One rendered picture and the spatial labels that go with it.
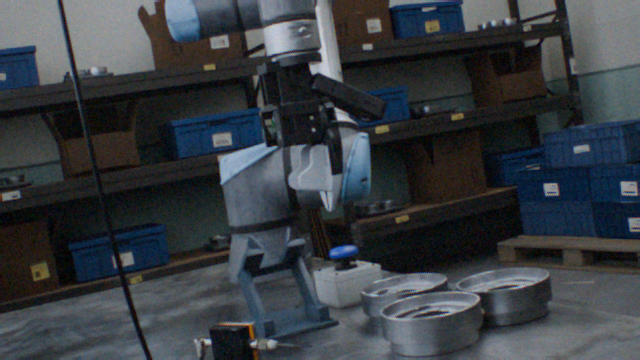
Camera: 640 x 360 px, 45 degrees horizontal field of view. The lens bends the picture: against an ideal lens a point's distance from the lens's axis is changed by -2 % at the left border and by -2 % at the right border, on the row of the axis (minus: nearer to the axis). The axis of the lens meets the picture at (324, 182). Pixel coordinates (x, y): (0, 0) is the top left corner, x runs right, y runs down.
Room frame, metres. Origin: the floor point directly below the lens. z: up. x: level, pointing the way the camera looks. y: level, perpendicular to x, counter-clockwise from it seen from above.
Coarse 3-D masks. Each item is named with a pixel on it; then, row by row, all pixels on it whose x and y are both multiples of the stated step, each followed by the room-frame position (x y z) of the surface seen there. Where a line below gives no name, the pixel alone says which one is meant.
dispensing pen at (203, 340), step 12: (204, 336) 0.89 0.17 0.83; (216, 336) 0.86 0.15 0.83; (228, 336) 0.85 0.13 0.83; (240, 336) 0.84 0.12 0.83; (204, 348) 0.89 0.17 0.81; (216, 348) 0.86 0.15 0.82; (228, 348) 0.85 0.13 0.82; (240, 348) 0.84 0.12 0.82; (252, 348) 0.84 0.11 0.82; (264, 348) 0.83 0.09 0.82; (276, 348) 0.82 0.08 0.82
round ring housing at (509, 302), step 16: (496, 272) 0.92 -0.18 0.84; (512, 272) 0.91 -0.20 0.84; (528, 272) 0.90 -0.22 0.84; (544, 272) 0.87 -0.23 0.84; (464, 288) 0.90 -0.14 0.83; (496, 288) 0.89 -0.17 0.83; (512, 288) 0.82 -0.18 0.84; (528, 288) 0.82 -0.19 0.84; (544, 288) 0.83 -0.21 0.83; (496, 304) 0.82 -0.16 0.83; (512, 304) 0.82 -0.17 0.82; (528, 304) 0.82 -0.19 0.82; (544, 304) 0.84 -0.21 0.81; (496, 320) 0.83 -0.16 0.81; (512, 320) 0.82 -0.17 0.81; (528, 320) 0.83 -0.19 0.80
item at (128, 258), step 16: (144, 224) 4.56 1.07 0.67; (160, 224) 4.35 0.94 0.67; (80, 240) 4.43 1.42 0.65; (96, 240) 4.12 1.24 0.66; (128, 240) 4.52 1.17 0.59; (144, 240) 4.22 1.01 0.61; (160, 240) 4.25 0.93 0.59; (80, 256) 4.09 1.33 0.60; (96, 256) 4.13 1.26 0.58; (112, 256) 4.16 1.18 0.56; (128, 256) 4.19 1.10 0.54; (144, 256) 4.22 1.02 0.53; (160, 256) 4.25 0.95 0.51; (80, 272) 4.09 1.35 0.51; (96, 272) 4.13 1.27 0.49; (112, 272) 4.16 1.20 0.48; (128, 272) 4.19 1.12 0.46
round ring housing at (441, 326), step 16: (400, 304) 0.85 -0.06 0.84; (416, 304) 0.86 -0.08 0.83; (432, 304) 0.86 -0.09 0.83; (448, 304) 0.85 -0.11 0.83; (464, 304) 0.83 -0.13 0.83; (480, 304) 0.80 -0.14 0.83; (384, 320) 0.79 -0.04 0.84; (400, 320) 0.77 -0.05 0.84; (416, 320) 0.76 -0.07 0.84; (432, 320) 0.76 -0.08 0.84; (448, 320) 0.76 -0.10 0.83; (464, 320) 0.77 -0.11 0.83; (480, 320) 0.79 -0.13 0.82; (384, 336) 0.80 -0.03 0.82; (400, 336) 0.77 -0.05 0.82; (416, 336) 0.76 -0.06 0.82; (432, 336) 0.76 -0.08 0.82; (448, 336) 0.76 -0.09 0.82; (464, 336) 0.77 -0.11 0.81; (400, 352) 0.79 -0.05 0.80; (416, 352) 0.77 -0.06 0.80; (432, 352) 0.77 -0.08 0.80; (448, 352) 0.76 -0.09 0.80
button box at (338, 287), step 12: (360, 264) 1.09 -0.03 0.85; (372, 264) 1.07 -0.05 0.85; (324, 276) 1.07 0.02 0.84; (336, 276) 1.04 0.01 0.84; (348, 276) 1.05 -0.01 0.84; (360, 276) 1.05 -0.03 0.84; (372, 276) 1.06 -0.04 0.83; (324, 288) 1.07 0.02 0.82; (336, 288) 1.04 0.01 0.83; (348, 288) 1.04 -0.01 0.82; (360, 288) 1.05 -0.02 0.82; (324, 300) 1.08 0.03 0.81; (336, 300) 1.04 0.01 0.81; (348, 300) 1.04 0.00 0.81; (360, 300) 1.05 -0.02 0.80
